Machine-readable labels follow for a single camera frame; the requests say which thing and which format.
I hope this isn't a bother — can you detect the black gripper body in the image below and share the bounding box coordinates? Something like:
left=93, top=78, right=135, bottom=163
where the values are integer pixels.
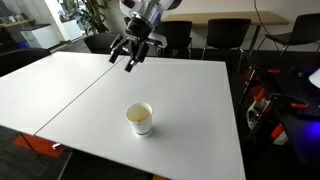
left=124, top=15, right=155, bottom=45

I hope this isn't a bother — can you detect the white paper cup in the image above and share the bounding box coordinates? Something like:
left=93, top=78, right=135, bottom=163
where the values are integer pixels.
left=124, top=102, right=154, bottom=137

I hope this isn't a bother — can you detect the dark gray chair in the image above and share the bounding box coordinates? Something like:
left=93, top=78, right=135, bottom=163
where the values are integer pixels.
left=83, top=32, right=126, bottom=56

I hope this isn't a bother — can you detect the black chair with metal legs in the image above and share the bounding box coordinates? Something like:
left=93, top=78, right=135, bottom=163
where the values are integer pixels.
left=154, top=20, right=194, bottom=60
left=256, top=12, right=320, bottom=58
left=201, top=17, right=253, bottom=73

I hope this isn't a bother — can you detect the green potted plant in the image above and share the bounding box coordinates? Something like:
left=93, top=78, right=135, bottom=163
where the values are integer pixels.
left=58, top=0, right=113, bottom=36

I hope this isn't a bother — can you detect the white low cabinet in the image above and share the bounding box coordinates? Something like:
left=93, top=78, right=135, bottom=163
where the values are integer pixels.
left=19, top=23, right=61, bottom=50

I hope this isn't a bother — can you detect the wooden table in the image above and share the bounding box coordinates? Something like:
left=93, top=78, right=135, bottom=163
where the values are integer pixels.
left=162, top=9, right=290, bottom=58

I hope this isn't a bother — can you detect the blue bin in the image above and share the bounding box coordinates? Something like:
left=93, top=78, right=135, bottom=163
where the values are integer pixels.
left=14, top=39, right=31, bottom=50

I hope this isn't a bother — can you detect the red floor plate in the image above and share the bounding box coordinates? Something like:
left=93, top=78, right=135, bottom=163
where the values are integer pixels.
left=12, top=132, right=68, bottom=158

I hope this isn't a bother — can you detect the white gray device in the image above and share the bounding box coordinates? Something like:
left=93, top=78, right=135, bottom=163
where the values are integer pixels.
left=245, top=99, right=272, bottom=130

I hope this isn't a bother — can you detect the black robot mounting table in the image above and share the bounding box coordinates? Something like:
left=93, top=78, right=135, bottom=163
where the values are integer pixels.
left=259, top=64, right=320, bottom=165

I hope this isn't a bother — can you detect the wooden wall shelf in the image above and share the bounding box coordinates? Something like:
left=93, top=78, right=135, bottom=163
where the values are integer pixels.
left=0, top=17, right=37, bottom=30

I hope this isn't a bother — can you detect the orange clamp handle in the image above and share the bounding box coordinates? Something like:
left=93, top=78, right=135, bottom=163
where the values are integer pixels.
left=270, top=123, right=286, bottom=140
left=254, top=87, right=267, bottom=103

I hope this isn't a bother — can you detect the orange handled bar clamp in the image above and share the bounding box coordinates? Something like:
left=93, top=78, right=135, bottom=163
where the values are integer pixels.
left=271, top=94, right=311, bottom=111
left=251, top=67, right=282, bottom=75

